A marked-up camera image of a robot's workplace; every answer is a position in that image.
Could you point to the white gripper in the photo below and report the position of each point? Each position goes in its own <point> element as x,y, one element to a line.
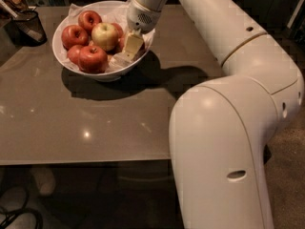
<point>140,16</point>

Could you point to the red apple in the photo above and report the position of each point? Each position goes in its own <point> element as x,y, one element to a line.
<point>74,35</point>
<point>121,43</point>
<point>119,29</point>
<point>92,59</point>
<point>73,53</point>
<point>87,19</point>

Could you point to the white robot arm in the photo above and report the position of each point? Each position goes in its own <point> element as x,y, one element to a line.
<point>219,128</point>

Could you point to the red apple behind yellow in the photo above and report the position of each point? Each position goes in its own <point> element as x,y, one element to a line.
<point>119,29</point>

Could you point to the yellow green apple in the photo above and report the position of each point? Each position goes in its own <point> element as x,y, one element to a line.
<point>105,35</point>

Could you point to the white ceramic bowl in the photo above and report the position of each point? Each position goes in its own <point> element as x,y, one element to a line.
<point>63,48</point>

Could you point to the red apple front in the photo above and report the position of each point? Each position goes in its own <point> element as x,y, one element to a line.
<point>92,59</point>

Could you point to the red apple top back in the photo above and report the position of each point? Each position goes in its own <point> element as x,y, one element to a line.
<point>87,19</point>

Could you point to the black mesh basket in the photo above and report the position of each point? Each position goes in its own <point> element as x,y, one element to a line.
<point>27,30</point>

